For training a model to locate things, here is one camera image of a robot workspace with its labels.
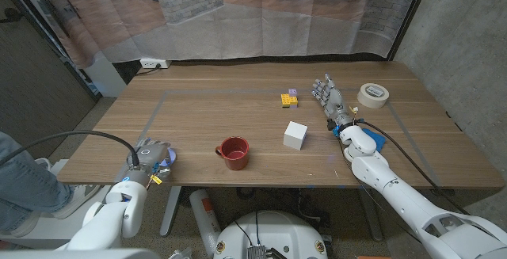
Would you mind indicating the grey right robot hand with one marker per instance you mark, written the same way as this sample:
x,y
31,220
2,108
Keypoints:
x,y
334,102

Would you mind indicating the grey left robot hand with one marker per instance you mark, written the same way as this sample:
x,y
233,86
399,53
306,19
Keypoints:
x,y
148,158

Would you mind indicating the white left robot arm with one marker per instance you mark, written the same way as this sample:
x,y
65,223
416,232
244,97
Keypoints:
x,y
115,215

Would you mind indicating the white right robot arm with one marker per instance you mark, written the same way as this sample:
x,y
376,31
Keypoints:
x,y
404,195

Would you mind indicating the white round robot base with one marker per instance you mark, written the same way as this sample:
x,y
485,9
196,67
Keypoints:
x,y
277,235

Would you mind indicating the beige masking tape roll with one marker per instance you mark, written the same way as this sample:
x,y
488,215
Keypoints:
x,y
374,94

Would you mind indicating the white cube block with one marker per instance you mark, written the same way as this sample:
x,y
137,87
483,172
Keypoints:
x,y
295,136

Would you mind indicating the purple toy brick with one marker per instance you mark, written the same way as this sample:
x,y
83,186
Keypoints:
x,y
292,91

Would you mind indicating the yellow toy brick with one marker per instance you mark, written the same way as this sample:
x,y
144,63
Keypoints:
x,y
288,100

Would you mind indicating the blue flat object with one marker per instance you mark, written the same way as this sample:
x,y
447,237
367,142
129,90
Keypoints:
x,y
378,139

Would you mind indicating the grey table leg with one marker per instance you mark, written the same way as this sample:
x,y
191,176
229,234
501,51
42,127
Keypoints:
x,y
371,215
170,211

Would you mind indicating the white cylinder with orange label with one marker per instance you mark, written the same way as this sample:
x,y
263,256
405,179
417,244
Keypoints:
x,y
204,219

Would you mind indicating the white sneaker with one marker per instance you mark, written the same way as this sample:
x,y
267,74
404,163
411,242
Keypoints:
x,y
75,201

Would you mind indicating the red ceramic mug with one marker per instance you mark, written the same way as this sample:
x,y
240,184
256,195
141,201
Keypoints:
x,y
235,154

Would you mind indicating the white panel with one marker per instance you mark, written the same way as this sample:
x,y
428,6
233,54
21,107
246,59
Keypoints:
x,y
105,77

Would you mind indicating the white power strip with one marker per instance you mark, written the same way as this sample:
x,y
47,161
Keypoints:
x,y
152,63

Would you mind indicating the black backdrop stand pole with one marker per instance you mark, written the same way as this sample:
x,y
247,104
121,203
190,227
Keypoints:
x,y
410,17
59,51

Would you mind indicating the white robot torso edge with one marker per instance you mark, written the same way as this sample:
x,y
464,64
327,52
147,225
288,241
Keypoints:
x,y
79,254

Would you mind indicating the person's leg in jeans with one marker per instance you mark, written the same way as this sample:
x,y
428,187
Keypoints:
x,y
24,187

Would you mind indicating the printed room backdrop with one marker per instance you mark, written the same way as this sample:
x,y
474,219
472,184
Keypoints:
x,y
237,17

